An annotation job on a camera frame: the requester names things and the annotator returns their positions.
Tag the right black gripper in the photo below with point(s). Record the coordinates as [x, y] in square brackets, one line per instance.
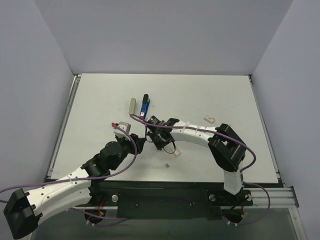
[158, 136]

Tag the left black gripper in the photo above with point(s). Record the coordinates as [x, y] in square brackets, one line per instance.
[136, 144]

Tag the blue stapler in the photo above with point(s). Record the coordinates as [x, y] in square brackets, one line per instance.
[144, 106]

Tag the beige stapler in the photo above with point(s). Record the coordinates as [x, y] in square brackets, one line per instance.
[132, 106]

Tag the staple box tray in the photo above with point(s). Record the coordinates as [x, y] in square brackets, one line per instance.
[177, 152]

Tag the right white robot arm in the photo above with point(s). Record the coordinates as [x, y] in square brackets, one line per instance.
[222, 141]

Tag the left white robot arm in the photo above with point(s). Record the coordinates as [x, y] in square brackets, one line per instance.
[26, 209]

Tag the staple box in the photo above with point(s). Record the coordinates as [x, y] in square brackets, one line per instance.
[209, 119]

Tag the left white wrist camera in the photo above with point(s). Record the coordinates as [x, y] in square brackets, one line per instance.
[121, 129]

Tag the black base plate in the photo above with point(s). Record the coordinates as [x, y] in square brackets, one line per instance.
[163, 200]

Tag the aluminium rail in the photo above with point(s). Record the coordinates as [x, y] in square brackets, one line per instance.
[280, 198]

